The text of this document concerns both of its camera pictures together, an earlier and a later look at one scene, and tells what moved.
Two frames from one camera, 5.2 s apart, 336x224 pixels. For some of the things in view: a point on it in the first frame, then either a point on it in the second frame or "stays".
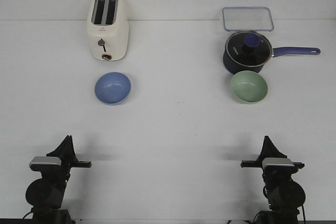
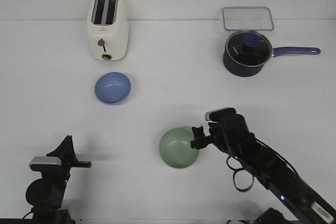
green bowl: x=248 y=87 → x=175 y=148
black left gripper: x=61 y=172 stays
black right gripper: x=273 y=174 → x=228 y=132
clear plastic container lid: x=248 y=19 stays
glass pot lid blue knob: x=249 y=48 stays
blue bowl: x=113 y=88 stays
